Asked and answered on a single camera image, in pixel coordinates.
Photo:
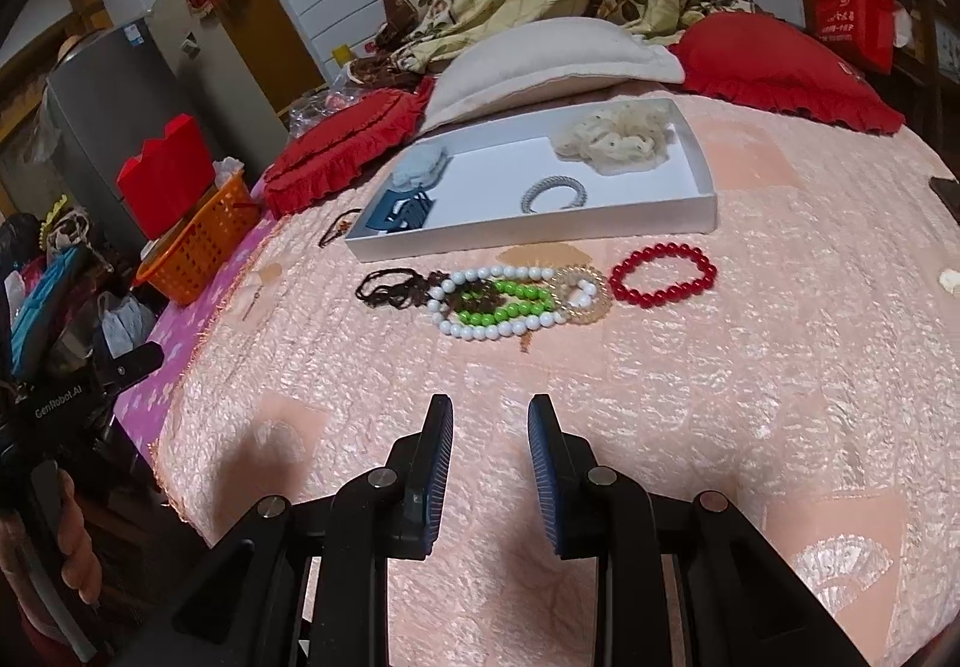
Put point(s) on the grey plastic bag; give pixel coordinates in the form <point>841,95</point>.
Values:
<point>124,329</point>

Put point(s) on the grey refrigerator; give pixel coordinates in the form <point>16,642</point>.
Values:
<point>112,97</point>

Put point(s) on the wooden door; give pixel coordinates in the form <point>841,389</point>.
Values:
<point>262,21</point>

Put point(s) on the light blue scrunchie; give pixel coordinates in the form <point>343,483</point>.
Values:
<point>420,168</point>

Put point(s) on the black phone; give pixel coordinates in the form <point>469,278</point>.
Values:
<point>949,194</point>

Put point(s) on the red shopping bag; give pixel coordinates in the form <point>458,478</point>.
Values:
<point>847,14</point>

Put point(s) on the red ruffled pillow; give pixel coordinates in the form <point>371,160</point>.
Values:
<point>780,67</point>
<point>330,149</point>

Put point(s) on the orange plastic basket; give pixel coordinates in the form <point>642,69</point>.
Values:
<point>202,239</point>

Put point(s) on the blue plastic container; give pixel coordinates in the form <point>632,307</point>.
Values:
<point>45,295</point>

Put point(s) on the person's left hand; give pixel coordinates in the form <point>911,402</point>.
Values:
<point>77,547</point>

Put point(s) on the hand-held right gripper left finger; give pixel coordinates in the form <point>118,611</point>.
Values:
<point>435,464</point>

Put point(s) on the wooden shelf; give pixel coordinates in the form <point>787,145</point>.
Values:
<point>926,36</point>

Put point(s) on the white plastic bag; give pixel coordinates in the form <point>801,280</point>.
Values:
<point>229,169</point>

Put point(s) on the white cardboard tray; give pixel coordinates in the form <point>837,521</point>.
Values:
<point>487,179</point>

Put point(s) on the red paper box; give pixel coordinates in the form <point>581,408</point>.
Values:
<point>165,179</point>

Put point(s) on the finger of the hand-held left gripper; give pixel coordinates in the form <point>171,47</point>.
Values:
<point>127,367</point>

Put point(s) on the small white object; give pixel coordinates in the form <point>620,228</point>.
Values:
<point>951,280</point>

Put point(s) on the pink quilted bedspread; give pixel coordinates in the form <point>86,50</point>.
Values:
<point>675,412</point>

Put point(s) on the cream lace scrunchie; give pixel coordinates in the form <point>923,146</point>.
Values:
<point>607,142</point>

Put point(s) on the purple flowered sheet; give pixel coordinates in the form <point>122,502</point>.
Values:
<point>172,352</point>

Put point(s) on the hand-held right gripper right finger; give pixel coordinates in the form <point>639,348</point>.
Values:
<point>544,479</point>

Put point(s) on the dark blue hair claw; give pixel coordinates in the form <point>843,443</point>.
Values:
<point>390,214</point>

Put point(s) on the white pillow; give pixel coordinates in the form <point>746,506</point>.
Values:
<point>547,59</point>

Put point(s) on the clear plastic bag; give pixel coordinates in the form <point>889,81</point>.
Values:
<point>319,112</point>

